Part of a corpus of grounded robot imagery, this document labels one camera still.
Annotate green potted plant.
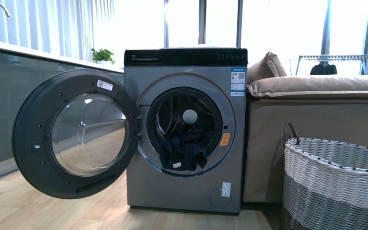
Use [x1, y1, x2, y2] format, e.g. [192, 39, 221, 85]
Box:
[91, 48, 115, 65]

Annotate dark clothes on rack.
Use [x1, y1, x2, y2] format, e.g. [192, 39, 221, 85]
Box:
[310, 64, 337, 75]

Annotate blue energy label sticker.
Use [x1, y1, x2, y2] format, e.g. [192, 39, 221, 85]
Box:
[230, 68, 247, 97]

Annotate grey kitchen counter cabinet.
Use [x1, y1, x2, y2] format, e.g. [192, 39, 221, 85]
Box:
[0, 42, 124, 176]

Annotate round washing machine door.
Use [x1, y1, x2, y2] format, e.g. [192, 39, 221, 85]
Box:
[12, 69, 141, 199]

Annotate beige sofa cushion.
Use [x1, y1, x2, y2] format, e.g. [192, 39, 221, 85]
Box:
[247, 51, 287, 84]

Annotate grey front-load washing machine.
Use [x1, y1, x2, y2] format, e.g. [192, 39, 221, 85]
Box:
[124, 47, 248, 213]

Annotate dark navy garment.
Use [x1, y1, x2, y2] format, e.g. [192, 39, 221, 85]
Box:
[158, 134, 208, 171]

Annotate beige sofa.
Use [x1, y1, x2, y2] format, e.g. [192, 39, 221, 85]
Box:
[242, 75, 368, 203]

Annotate yellow warning sticker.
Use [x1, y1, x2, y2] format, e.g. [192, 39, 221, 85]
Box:
[219, 132, 230, 146]

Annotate white woven laundry basket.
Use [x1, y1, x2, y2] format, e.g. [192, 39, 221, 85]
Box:
[282, 134, 368, 230]

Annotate metal clothes drying rack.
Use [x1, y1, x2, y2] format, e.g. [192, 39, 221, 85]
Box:
[294, 54, 368, 75]

